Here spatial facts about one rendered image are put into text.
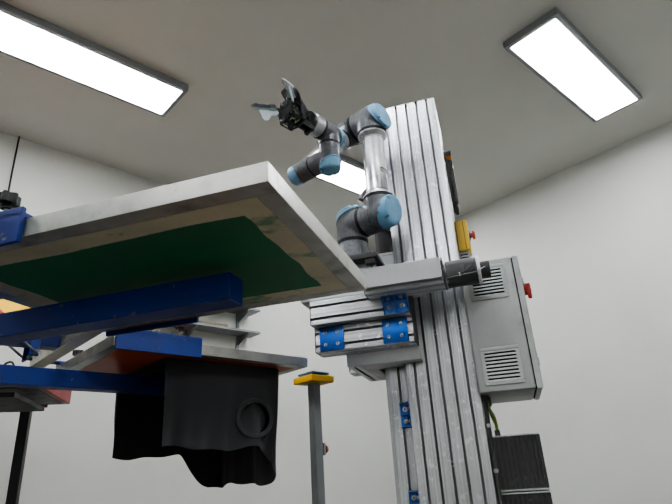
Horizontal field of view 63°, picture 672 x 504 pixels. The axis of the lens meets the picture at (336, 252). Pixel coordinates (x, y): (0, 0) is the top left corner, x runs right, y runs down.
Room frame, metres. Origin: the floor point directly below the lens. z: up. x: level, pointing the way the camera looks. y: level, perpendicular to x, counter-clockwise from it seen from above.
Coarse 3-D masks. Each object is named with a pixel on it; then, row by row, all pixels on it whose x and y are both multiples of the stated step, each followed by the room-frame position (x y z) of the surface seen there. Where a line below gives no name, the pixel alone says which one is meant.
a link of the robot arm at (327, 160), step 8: (320, 144) 1.61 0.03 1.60; (328, 144) 1.59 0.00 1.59; (336, 144) 1.60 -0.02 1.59; (320, 152) 1.61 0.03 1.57; (328, 152) 1.59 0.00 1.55; (336, 152) 1.60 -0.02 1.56; (312, 160) 1.63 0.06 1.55; (320, 160) 1.61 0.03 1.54; (328, 160) 1.59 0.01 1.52; (336, 160) 1.60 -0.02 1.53; (312, 168) 1.65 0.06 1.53; (320, 168) 1.62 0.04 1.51; (328, 168) 1.61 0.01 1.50; (336, 168) 1.61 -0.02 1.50
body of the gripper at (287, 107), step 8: (280, 104) 1.47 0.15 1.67; (288, 104) 1.46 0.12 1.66; (296, 104) 1.47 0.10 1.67; (280, 112) 1.48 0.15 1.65; (288, 112) 1.46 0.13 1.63; (296, 112) 1.45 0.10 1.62; (304, 112) 1.48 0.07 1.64; (312, 112) 1.53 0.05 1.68; (280, 120) 1.48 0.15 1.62; (288, 120) 1.48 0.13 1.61; (296, 120) 1.49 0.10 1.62; (304, 120) 1.48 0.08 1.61; (312, 120) 1.53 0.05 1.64; (288, 128) 1.51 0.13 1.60; (296, 128) 1.51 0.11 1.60; (304, 128) 1.52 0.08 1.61; (312, 128) 1.53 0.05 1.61
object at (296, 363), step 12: (96, 348) 1.79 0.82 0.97; (108, 348) 1.72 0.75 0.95; (204, 348) 1.90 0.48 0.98; (216, 348) 1.93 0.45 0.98; (228, 348) 1.97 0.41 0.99; (72, 360) 1.96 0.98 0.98; (84, 360) 1.87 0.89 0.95; (96, 360) 1.88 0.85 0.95; (228, 360) 2.01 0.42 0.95; (240, 360) 2.02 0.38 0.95; (252, 360) 2.04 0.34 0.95; (264, 360) 2.07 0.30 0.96; (276, 360) 2.11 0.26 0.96; (288, 360) 2.15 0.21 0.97; (300, 360) 2.19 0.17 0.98; (288, 372) 2.31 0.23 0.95
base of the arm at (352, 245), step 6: (342, 240) 1.88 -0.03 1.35; (348, 240) 1.86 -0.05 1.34; (354, 240) 1.86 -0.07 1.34; (360, 240) 1.87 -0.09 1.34; (366, 240) 1.89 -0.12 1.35; (342, 246) 1.87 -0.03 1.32; (348, 246) 1.86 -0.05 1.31; (354, 246) 1.85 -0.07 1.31; (360, 246) 1.86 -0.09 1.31; (366, 246) 1.88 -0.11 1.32; (348, 252) 1.85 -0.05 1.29; (354, 252) 1.84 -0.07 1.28; (360, 252) 1.86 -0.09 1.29; (366, 252) 1.87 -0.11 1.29
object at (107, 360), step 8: (120, 352) 1.78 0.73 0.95; (128, 352) 1.79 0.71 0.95; (136, 352) 1.80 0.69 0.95; (144, 352) 1.80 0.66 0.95; (104, 360) 1.88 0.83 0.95; (112, 360) 1.89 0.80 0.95; (120, 360) 1.90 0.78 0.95; (128, 360) 1.91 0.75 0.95; (136, 360) 1.91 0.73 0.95; (144, 360) 1.92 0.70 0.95; (152, 360) 1.93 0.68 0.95; (200, 360) 1.98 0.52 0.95; (208, 360) 1.98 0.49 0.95; (216, 360) 1.99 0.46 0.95; (224, 360) 2.00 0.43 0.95; (280, 368) 2.21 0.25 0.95; (288, 368) 2.22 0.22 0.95
